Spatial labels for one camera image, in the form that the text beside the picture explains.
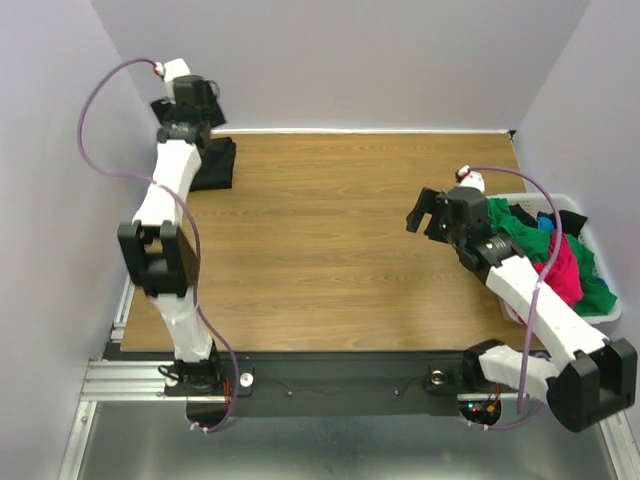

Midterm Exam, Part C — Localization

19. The black t shirt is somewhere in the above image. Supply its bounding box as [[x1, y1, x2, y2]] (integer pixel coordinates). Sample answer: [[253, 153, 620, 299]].
[[190, 137, 237, 192], [509, 204, 588, 238]]

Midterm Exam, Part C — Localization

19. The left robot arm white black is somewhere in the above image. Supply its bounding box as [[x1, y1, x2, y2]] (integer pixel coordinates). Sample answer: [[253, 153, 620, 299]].
[[117, 74, 223, 396]]

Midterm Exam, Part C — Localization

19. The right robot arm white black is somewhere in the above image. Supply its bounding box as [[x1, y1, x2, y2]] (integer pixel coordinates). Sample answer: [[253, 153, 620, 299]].
[[406, 186, 638, 433]]

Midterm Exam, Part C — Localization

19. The blue t shirt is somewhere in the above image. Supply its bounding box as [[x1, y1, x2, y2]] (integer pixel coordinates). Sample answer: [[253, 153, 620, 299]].
[[537, 215, 556, 233]]

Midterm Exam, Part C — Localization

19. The pink t shirt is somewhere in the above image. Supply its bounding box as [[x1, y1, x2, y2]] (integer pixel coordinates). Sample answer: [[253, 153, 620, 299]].
[[529, 232, 584, 307]]

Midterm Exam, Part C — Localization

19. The green t shirt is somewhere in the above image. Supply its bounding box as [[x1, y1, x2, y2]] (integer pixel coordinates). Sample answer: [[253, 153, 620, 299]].
[[488, 198, 617, 317]]

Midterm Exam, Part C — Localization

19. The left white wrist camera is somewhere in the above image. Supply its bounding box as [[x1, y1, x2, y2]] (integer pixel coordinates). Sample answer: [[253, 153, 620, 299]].
[[152, 58, 191, 83]]

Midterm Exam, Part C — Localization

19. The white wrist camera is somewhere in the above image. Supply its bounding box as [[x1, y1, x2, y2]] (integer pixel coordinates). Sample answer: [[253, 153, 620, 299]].
[[455, 165, 486, 194], [152, 58, 191, 83]]

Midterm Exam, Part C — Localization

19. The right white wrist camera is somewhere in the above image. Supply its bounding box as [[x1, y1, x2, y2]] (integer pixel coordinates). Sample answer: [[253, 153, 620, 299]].
[[455, 165, 486, 194]]

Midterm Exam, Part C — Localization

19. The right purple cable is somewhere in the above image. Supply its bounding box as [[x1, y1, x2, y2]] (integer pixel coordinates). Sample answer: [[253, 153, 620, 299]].
[[467, 165, 566, 432]]

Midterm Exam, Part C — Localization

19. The purple cable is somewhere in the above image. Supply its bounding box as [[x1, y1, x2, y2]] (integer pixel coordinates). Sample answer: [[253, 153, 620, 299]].
[[467, 165, 566, 432], [79, 57, 239, 435]]

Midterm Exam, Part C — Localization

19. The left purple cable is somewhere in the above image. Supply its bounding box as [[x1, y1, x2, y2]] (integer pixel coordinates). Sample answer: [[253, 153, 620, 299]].
[[79, 57, 239, 435]]

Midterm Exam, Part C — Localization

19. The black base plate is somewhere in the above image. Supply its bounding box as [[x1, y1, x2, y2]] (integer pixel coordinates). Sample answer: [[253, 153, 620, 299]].
[[158, 351, 493, 424]]

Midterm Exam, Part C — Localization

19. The aluminium frame rail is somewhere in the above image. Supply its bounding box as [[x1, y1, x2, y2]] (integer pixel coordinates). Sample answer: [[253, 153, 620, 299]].
[[59, 132, 174, 480]]

